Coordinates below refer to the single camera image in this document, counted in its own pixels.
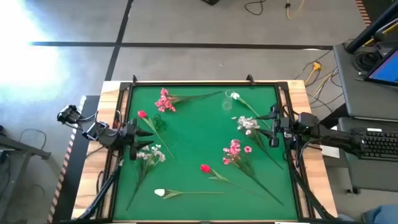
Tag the black keyboard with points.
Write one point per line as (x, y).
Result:
(382, 144)

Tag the white artificial tulip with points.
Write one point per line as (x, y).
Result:
(159, 192)
(235, 95)

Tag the white blossom spray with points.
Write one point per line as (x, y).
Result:
(158, 154)
(248, 123)

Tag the grey metal clamp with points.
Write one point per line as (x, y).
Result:
(90, 132)

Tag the black diagonal frame strut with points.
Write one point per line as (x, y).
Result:
(311, 199)
(100, 195)

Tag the grey desk top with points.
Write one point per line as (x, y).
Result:
(351, 93)

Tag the left clear glass vase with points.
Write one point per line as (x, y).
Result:
(160, 124)

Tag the grey keyboard shelf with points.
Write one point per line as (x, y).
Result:
(373, 174)

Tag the green table mat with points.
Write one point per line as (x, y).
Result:
(202, 205)

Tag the white paper sheet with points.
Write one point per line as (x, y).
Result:
(331, 152)

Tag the pink blossom spray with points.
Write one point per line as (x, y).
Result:
(234, 151)
(164, 102)

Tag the black floor mat striped edge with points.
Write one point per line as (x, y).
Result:
(73, 177)

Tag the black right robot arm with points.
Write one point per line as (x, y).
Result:
(335, 138)

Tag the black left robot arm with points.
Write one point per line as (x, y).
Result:
(109, 138)

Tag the small black frame clamp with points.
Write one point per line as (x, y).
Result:
(250, 80)
(134, 80)

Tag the black slanted pole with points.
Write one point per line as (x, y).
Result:
(370, 31)

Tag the laptop with blue screen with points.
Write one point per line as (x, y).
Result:
(387, 70)

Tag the person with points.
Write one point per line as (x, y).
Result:
(379, 214)

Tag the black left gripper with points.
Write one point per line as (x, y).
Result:
(132, 138)

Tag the black table frame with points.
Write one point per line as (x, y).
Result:
(125, 86)

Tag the grey metal stand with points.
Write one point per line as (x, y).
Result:
(25, 149)

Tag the clear glass vase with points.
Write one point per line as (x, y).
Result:
(160, 124)
(227, 104)

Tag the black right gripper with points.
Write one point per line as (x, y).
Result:
(284, 127)

